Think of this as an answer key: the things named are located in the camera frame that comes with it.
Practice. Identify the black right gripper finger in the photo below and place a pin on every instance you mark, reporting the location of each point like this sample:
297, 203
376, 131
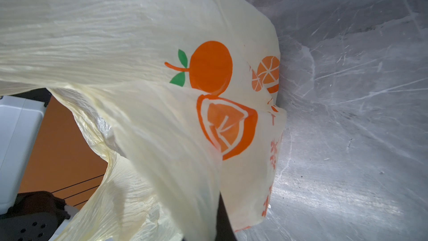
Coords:
224, 231

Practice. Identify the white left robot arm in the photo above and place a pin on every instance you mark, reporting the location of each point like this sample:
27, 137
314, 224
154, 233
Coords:
38, 215

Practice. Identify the yellow printed plastic bag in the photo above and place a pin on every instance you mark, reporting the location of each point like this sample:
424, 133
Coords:
172, 94

